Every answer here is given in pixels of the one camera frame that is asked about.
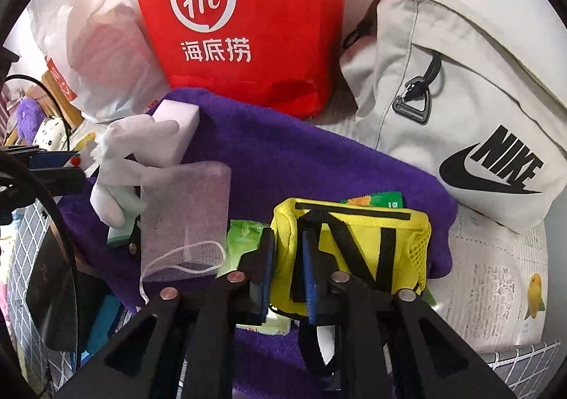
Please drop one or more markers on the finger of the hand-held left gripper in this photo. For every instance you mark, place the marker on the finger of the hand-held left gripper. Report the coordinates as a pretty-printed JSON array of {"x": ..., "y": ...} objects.
[
  {"x": 53, "y": 159},
  {"x": 66, "y": 181}
]

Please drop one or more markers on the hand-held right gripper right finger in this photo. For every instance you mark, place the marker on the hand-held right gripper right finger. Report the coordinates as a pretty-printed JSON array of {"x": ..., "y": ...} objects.
[{"x": 310, "y": 283}]

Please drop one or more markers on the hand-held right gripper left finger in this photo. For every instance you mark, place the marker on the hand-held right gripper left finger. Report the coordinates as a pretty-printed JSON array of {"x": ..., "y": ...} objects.
[{"x": 265, "y": 283}]

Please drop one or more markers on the orange print wipe packet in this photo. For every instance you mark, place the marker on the orange print wipe packet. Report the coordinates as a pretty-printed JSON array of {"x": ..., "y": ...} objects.
[{"x": 86, "y": 158}]

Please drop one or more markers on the clear green plastic packet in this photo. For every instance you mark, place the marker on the clear green plastic packet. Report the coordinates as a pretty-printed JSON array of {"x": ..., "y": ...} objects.
[{"x": 241, "y": 239}]

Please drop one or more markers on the white glove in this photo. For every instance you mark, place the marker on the white glove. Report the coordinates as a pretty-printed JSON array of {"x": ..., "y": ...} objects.
[{"x": 119, "y": 146}]

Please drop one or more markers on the yellow mesh bag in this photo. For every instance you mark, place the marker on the yellow mesh bag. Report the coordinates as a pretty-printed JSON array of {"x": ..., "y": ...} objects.
[{"x": 398, "y": 248}]

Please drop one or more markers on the green foil packet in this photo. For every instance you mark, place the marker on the green foil packet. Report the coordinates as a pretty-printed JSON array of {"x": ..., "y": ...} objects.
[{"x": 385, "y": 200}]

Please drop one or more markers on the white sponge block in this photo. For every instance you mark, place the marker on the white sponge block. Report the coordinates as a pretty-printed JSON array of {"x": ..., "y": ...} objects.
[{"x": 186, "y": 113}]

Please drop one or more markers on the white dotted pillow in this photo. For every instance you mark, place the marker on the white dotted pillow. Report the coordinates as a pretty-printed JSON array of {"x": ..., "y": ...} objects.
[{"x": 48, "y": 133}]

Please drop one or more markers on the purple plush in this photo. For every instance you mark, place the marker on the purple plush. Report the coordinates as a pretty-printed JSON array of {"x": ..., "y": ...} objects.
[{"x": 29, "y": 115}]

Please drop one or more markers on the light green cloth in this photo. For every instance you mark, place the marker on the light green cloth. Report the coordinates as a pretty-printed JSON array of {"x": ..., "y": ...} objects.
[{"x": 119, "y": 235}]

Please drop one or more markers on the white plastic shopping bag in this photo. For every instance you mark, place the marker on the white plastic shopping bag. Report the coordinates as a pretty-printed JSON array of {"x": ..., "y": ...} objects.
[{"x": 110, "y": 48}]

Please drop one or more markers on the purple towel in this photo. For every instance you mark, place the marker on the purple towel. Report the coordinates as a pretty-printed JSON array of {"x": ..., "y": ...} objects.
[{"x": 288, "y": 150}]

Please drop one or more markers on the newspaper print bedsheet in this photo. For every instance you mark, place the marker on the newspaper print bedsheet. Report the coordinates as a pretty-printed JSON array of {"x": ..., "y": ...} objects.
[{"x": 487, "y": 283}]

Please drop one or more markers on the grey checkered blanket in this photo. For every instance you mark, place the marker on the grey checkered blanket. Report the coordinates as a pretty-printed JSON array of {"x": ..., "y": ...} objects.
[{"x": 522, "y": 372}]

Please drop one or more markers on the grey sling bag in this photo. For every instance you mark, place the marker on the grey sling bag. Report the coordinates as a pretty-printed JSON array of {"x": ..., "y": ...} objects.
[{"x": 465, "y": 71}]

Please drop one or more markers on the red paper bag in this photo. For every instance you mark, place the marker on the red paper bag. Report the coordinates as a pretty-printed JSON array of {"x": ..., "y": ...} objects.
[{"x": 265, "y": 4}]

